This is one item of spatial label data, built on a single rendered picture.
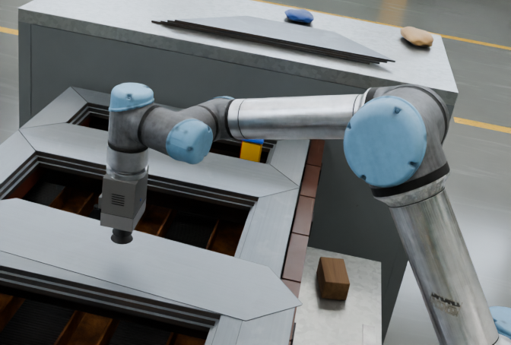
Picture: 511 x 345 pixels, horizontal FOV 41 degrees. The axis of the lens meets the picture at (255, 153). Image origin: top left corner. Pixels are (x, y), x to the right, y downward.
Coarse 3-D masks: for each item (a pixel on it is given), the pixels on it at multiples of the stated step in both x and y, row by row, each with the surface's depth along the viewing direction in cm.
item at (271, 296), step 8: (272, 272) 138; (264, 280) 135; (272, 280) 135; (280, 280) 136; (264, 288) 133; (272, 288) 133; (280, 288) 134; (288, 288) 134; (256, 296) 130; (264, 296) 131; (272, 296) 131; (280, 296) 131; (256, 304) 128; (264, 304) 129; (272, 304) 129; (280, 304) 129; (248, 312) 126; (256, 312) 126; (264, 312) 126; (272, 312) 127; (248, 320) 124
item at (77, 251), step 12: (84, 228) 142; (96, 228) 143; (108, 228) 143; (72, 240) 138; (84, 240) 138; (96, 240) 139; (108, 240) 140; (60, 252) 134; (72, 252) 134; (84, 252) 135; (96, 252) 135; (60, 264) 130; (72, 264) 131; (84, 264) 131
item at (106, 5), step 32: (64, 0) 216; (96, 0) 222; (128, 0) 227; (160, 0) 233; (192, 0) 239; (224, 0) 245; (96, 32) 202; (128, 32) 200; (160, 32) 202; (192, 32) 206; (352, 32) 232; (384, 32) 238; (256, 64) 198; (288, 64) 196; (320, 64) 197; (352, 64) 201; (384, 64) 206; (416, 64) 210; (448, 64) 215; (448, 96) 193
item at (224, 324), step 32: (32, 160) 166; (64, 160) 168; (0, 192) 152; (192, 192) 166; (224, 192) 165; (0, 256) 130; (32, 288) 127; (64, 288) 127; (96, 288) 126; (128, 288) 127; (160, 320) 125; (192, 320) 125; (224, 320) 123
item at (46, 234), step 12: (48, 216) 144; (60, 216) 145; (72, 216) 145; (36, 228) 140; (48, 228) 140; (60, 228) 141; (72, 228) 142; (24, 240) 135; (36, 240) 136; (48, 240) 137; (60, 240) 137; (12, 252) 132; (24, 252) 132; (36, 252) 133; (48, 252) 133
